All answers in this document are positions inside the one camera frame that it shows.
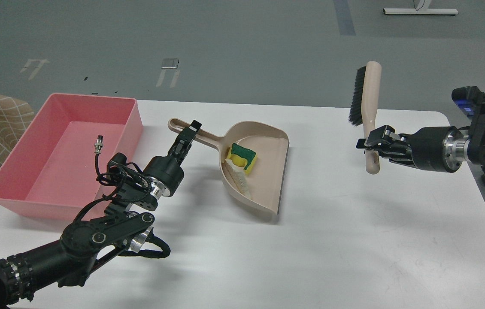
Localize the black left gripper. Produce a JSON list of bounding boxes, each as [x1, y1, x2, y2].
[[144, 121, 202, 197]]

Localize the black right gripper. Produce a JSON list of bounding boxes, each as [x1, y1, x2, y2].
[[356, 125, 457, 173]]

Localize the white bread slice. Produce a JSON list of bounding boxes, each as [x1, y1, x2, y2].
[[224, 159, 252, 200]]

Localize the yellow green sponge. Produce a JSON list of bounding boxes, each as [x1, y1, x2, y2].
[[227, 143, 258, 175]]

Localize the beige hand brush black bristles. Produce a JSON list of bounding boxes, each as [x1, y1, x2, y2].
[[348, 61, 382, 175]]

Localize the beige plastic dustpan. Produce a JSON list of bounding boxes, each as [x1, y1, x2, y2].
[[168, 118, 290, 223]]

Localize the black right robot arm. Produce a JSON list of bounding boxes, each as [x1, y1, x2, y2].
[[356, 86, 485, 183]]

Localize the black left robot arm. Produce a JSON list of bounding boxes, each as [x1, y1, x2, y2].
[[0, 121, 201, 309]]

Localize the pink plastic bin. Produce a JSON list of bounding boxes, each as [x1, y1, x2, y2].
[[0, 93, 143, 221]]

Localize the silver floor socket plate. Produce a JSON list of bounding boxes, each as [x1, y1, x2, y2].
[[161, 58, 179, 69]]

